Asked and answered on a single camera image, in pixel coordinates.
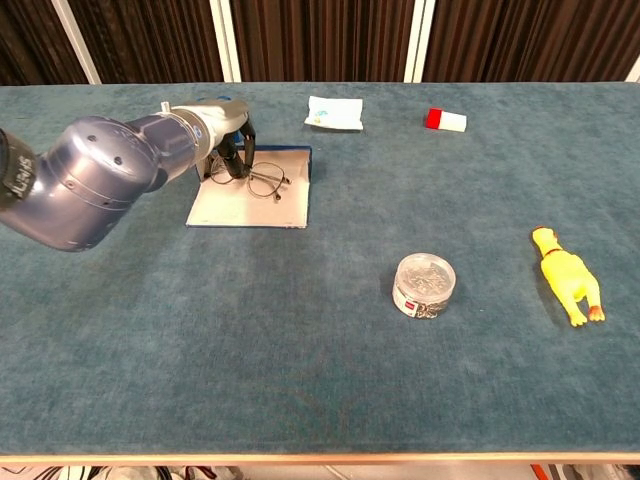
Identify metal-rimmed eyeglasses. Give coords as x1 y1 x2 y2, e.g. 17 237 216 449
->
209 155 292 203

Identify yellow rubber chicken toy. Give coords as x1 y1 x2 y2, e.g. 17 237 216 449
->
530 226 607 328

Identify white tissue packet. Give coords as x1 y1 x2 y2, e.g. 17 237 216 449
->
304 95 365 132

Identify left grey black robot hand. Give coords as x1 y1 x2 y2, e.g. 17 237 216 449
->
195 98 258 179

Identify clear round jar of pins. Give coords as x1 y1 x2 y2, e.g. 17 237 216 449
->
391 252 458 319

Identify blue-green velvet table cloth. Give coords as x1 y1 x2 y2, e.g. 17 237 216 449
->
0 82 640 456

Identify red and white small box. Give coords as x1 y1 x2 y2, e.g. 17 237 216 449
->
425 107 468 134

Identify dark brown pleated curtain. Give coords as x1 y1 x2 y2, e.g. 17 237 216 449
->
0 0 640 86

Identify blue glasses case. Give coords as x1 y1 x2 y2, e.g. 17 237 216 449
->
185 144 314 230

